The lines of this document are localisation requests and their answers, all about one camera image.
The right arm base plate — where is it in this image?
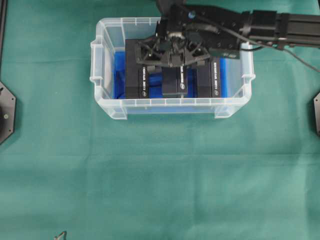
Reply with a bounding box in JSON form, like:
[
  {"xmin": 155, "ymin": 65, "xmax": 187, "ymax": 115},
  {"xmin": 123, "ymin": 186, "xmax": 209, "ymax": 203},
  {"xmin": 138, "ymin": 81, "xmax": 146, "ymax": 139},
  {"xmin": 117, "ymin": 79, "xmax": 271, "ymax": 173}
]
[{"xmin": 306, "ymin": 92, "xmax": 320, "ymax": 137}]

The small metal bracket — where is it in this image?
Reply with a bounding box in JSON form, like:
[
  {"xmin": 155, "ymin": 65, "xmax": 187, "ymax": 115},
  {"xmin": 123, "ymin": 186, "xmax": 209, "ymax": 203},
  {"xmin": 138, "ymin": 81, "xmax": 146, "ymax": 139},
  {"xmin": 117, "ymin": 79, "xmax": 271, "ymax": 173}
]
[{"xmin": 53, "ymin": 231, "xmax": 67, "ymax": 240}]

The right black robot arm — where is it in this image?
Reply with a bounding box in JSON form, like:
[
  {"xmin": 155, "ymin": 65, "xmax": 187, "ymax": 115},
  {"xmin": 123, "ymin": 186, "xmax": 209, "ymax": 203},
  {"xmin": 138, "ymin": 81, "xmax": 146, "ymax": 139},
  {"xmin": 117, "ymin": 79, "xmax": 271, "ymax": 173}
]
[{"xmin": 135, "ymin": 0, "xmax": 320, "ymax": 68}]

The blue liner sheet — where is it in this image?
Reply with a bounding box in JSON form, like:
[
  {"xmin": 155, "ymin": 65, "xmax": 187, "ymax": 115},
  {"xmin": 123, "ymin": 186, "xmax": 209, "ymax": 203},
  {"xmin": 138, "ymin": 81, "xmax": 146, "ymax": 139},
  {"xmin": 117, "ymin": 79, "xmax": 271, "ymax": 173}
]
[{"xmin": 113, "ymin": 51, "xmax": 228, "ymax": 99}]

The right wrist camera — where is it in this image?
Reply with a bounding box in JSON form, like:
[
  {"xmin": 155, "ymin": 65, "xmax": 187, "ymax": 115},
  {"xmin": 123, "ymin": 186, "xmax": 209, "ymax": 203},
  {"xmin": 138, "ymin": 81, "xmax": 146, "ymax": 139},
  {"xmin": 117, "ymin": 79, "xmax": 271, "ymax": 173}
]
[{"xmin": 208, "ymin": 48, "xmax": 240, "ymax": 60}]

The black camera box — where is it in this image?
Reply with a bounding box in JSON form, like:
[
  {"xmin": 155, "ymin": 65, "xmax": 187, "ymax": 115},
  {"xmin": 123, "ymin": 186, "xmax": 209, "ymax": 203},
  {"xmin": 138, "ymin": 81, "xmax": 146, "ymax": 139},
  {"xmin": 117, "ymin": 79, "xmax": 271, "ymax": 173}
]
[
  {"xmin": 196, "ymin": 57, "xmax": 222, "ymax": 98},
  {"xmin": 125, "ymin": 39, "xmax": 150, "ymax": 99},
  {"xmin": 161, "ymin": 66, "xmax": 188, "ymax": 98}
]

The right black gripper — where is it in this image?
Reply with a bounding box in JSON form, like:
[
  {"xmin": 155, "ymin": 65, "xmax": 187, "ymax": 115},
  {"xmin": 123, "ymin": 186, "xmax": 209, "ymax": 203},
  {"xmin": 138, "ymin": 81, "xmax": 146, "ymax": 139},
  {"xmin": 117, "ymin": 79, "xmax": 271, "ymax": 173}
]
[{"xmin": 135, "ymin": 0, "xmax": 247, "ymax": 73}]

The clear plastic storage case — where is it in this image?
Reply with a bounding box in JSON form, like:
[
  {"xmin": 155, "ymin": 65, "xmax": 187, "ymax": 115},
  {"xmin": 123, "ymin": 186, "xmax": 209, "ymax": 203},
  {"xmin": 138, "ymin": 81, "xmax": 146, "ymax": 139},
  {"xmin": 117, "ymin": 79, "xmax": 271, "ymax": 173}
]
[{"xmin": 89, "ymin": 17, "xmax": 256, "ymax": 120}]

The green table cloth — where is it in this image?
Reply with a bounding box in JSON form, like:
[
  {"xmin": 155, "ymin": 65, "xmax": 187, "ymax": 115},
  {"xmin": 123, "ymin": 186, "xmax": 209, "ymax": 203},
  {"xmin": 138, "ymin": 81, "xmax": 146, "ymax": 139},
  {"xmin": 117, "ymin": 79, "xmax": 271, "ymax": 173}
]
[{"xmin": 0, "ymin": 0, "xmax": 320, "ymax": 240}]

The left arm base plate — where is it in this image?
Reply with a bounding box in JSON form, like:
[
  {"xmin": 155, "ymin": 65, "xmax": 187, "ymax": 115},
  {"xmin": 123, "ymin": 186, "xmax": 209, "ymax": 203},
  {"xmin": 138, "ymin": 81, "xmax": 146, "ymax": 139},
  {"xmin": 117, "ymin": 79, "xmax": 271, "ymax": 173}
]
[{"xmin": 0, "ymin": 82, "xmax": 16, "ymax": 144}]

